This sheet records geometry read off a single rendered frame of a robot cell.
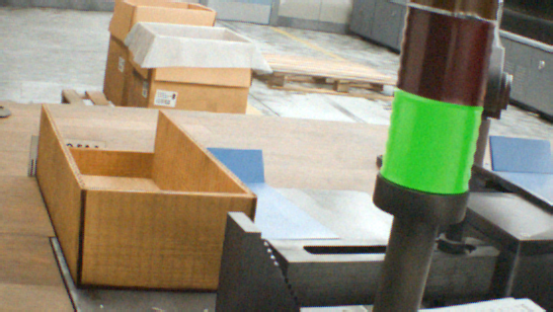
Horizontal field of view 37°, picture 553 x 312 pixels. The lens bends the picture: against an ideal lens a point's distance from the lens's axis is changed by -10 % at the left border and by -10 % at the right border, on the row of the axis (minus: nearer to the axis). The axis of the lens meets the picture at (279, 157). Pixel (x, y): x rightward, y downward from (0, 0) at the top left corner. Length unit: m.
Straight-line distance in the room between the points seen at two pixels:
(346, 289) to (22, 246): 0.26
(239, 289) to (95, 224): 0.13
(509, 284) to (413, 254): 0.20
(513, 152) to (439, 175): 0.38
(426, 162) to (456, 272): 0.19
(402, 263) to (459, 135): 0.06
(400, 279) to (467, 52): 0.10
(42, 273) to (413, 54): 0.34
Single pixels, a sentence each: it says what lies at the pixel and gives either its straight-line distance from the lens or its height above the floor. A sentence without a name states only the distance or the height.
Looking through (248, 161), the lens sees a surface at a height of 0.94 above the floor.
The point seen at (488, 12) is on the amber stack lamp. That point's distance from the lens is 0.34.
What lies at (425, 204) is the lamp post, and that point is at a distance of 0.34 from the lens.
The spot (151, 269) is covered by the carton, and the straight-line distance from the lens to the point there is 0.58.
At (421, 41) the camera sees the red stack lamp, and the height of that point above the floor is 1.11.
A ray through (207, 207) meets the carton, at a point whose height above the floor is 0.96.
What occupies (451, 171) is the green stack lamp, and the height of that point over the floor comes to 1.06.
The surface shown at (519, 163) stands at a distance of 0.72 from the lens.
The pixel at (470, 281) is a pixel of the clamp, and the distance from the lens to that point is 0.53.
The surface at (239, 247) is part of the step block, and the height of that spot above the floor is 0.98.
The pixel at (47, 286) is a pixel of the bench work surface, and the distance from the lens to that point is 0.57.
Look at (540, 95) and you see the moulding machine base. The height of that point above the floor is 0.23.
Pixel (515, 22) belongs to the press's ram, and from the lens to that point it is 0.60.
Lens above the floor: 1.13
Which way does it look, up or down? 14 degrees down
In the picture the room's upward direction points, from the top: 9 degrees clockwise
